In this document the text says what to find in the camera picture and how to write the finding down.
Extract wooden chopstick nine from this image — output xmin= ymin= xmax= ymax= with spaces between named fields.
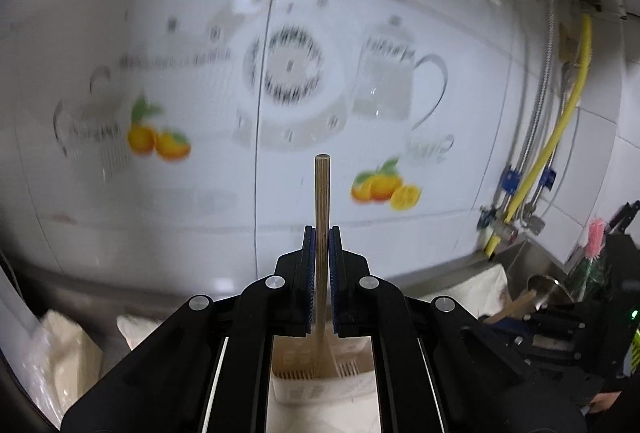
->
xmin=483 ymin=290 xmax=537 ymax=326

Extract silver angle valve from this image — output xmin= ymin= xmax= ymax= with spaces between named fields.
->
xmin=520 ymin=205 xmax=546 ymax=236

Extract stainless steel pot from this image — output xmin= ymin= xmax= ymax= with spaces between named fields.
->
xmin=527 ymin=275 xmax=575 ymax=311

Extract pink bottle brush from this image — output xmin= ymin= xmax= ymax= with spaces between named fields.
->
xmin=585 ymin=219 xmax=608 ymax=261

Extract left braided metal hose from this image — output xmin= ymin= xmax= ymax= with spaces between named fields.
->
xmin=491 ymin=0 xmax=558 ymax=214

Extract red handled water valve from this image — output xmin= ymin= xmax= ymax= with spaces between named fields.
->
xmin=476 ymin=206 xmax=518 ymax=242

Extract cream quilted patterned mat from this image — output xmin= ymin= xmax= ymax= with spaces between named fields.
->
xmin=22 ymin=264 xmax=510 ymax=427

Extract black handled kitchen knife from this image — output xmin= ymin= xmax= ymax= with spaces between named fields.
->
xmin=608 ymin=200 xmax=640 ymax=234

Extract braided metal hose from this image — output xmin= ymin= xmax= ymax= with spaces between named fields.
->
xmin=524 ymin=62 xmax=582 ymax=219
xmin=491 ymin=0 xmax=558 ymax=214

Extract right braided metal hose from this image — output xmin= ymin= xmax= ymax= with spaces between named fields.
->
xmin=524 ymin=62 xmax=582 ymax=219

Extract yellow gas hose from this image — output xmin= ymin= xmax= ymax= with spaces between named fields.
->
xmin=482 ymin=14 xmax=594 ymax=260

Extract beige plastic utensil holder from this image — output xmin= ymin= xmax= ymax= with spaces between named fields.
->
xmin=266 ymin=332 xmax=381 ymax=432

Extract wooden chopstick one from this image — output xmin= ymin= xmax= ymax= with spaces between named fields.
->
xmin=311 ymin=153 xmax=332 ymax=379

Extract green glass jar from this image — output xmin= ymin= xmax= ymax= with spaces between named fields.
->
xmin=565 ymin=257 xmax=608 ymax=302

